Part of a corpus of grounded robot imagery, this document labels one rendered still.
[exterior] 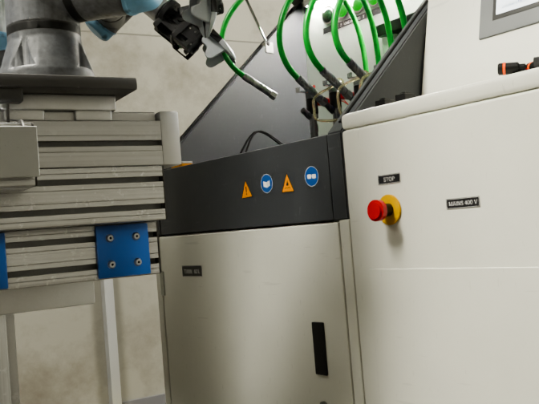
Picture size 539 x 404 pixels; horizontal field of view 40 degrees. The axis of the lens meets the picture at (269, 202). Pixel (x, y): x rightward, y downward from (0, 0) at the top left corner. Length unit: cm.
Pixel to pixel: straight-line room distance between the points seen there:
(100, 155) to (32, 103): 13
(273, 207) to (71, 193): 47
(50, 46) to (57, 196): 23
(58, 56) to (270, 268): 61
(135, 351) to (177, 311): 160
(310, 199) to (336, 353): 29
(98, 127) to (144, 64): 233
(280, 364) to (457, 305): 47
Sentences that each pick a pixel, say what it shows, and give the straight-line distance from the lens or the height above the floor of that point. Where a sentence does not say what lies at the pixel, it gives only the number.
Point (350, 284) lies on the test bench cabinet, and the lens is 135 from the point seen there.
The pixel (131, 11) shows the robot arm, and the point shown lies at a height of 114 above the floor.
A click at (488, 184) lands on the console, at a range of 115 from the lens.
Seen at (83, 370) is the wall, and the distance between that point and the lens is 336.
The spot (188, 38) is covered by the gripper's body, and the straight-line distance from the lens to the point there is 183.
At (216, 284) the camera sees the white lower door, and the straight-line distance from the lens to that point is 168.
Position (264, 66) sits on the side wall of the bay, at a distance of 214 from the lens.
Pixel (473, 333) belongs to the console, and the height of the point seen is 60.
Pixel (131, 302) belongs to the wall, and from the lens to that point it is 340.
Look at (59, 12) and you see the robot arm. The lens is 125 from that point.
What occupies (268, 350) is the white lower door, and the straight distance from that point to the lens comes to 156.
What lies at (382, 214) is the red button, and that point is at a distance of 124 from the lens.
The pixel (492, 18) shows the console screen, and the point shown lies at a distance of 148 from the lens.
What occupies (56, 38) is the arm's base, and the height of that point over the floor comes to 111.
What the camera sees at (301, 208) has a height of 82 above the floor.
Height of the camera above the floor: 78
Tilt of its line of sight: 2 degrees up
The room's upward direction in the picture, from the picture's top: 5 degrees counter-clockwise
